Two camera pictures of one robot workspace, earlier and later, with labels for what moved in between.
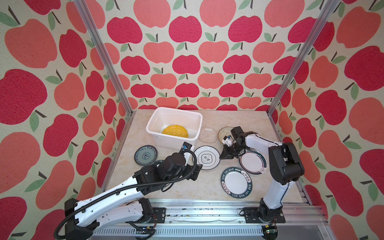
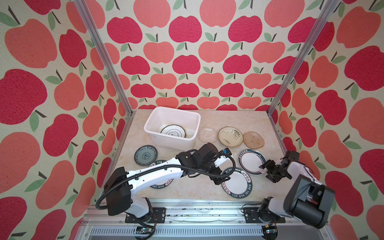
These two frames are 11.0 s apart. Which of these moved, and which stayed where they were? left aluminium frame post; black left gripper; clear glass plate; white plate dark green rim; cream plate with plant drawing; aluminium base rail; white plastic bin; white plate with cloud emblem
Moved: black left gripper; white plate with cloud emblem
Stayed: clear glass plate; white plastic bin; aluminium base rail; cream plate with plant drawing; left aluminium frame post; white plate dark green rim
